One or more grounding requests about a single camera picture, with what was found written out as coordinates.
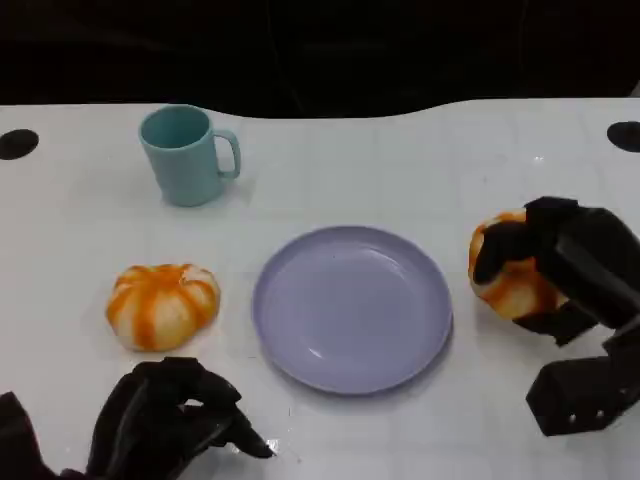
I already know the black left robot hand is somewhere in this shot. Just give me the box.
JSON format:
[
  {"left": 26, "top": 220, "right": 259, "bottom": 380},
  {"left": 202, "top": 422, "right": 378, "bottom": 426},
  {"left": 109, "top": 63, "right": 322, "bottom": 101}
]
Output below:
[{"left": 85, "top": 356, "right": 277, "bottom": 480}]

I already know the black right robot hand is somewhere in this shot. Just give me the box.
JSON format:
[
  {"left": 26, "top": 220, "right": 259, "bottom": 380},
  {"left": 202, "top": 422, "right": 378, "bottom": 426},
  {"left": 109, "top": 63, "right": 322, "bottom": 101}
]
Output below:
[{"left": 472, "top": 196, "right": 640, "bottom": 347}]

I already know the orange and white bread roll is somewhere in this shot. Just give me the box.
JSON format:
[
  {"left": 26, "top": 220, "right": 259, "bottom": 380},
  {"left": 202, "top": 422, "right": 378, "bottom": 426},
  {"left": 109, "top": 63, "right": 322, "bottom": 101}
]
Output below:
[
  {"left": 468, "top": 208, "right": 572, "bottom": 322},
  {"left": 104, "top": 263, "right": 222, "bottom": 352}
]

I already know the lilac plate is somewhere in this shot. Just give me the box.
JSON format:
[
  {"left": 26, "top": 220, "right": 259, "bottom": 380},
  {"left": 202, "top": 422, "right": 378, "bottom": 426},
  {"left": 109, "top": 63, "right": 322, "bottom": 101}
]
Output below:
[{"left": 251, "top": 225, "right": 454, "bottom": 396}]

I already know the pale green mug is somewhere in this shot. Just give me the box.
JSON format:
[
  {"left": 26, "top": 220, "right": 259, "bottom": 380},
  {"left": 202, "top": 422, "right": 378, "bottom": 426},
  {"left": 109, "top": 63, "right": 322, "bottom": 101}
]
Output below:
[{"left": 138, "top": 103, "right": 242, "bottom": 208}]

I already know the black table cable grommet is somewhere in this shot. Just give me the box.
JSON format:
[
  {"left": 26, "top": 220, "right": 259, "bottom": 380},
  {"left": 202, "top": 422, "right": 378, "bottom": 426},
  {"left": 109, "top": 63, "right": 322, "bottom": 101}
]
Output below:
[
  {"left": 606, "top": 120, "right": 640, "bottom": 151},
  {"left": 0, "top": 129, "right": 40, "bottom": 161}
]

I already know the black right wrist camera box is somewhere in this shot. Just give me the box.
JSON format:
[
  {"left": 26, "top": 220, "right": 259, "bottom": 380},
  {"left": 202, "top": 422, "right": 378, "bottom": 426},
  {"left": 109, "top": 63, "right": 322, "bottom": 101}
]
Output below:
[{"left": 525, "top": 324, "right": 640, "bottom": 438}]

